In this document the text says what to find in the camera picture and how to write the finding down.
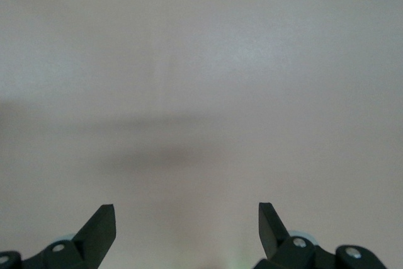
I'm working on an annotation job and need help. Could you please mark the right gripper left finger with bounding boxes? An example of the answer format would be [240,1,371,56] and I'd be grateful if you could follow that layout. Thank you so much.
[0,203,117,269]

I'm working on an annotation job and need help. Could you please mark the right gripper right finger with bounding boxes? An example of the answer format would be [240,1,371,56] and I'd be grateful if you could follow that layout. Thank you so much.
[251,202,387,269]

